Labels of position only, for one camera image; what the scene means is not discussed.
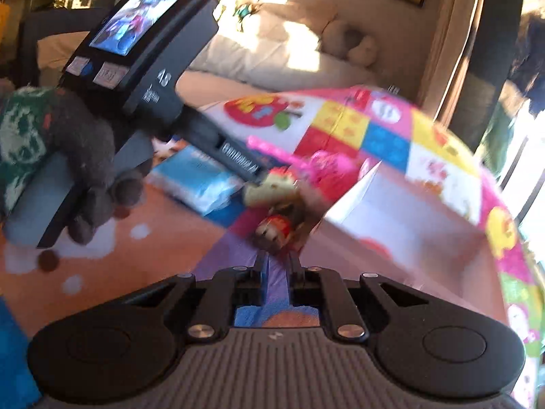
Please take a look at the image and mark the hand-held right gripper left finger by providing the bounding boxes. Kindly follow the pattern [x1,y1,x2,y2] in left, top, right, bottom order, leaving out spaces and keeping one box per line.
[128,253,271,344]

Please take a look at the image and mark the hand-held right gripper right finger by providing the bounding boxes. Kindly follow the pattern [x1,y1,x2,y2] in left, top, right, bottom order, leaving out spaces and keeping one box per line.
[290,253,426,344]

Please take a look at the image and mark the small red white figurine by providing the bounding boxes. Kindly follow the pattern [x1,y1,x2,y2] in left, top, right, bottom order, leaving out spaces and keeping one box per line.
[254,214,295,253]

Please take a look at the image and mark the small yellow toy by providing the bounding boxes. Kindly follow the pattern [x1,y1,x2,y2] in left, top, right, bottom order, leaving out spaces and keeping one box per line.
[243,166,299,207]

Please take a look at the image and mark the blue wet wipes packet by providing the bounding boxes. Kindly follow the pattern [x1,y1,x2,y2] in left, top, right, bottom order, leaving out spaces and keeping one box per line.
[149,145,245,217]

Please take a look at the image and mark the pale pink cardboard box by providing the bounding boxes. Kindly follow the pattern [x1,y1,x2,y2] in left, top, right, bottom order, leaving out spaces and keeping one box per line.
[298,157,508,330]

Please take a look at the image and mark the person's left forearm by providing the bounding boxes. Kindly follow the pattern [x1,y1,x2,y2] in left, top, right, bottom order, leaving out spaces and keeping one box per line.
[0,86,55,219]

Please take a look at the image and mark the person's left hand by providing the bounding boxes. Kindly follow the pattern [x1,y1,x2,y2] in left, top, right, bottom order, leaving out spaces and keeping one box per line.
[43,87,146,243]

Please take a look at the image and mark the chicken plush toy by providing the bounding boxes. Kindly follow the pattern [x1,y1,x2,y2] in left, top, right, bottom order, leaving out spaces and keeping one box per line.
[232,0,265,25]

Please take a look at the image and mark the beige sofa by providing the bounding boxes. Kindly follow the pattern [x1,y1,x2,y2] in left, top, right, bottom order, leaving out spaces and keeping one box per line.
[174,0,426,100]

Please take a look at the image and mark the colourful cartoon play mat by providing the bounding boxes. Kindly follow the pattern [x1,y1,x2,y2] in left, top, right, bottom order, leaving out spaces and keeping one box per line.
[0,84,545,409]

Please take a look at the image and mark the grey neck pillow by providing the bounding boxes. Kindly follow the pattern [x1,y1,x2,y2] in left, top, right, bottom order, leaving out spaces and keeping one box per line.
[322,20,362,57]

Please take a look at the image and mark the beige bear plush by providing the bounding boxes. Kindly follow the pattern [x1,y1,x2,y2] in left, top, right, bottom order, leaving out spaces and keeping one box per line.
[347,36,379,67]

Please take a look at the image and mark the green hanging garment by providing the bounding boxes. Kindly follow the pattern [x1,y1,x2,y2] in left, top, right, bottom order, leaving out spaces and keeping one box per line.
[480,110,518,168]

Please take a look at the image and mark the beige curtain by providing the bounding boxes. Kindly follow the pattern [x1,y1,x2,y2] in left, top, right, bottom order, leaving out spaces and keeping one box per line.
[419,0,473,120]

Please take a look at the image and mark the dark hanging clothes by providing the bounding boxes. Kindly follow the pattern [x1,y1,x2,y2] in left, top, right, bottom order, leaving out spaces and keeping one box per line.
[507,12,545,117]

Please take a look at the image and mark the dark tall column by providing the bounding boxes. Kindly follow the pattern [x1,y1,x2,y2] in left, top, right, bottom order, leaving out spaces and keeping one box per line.
[462,0,527,94]

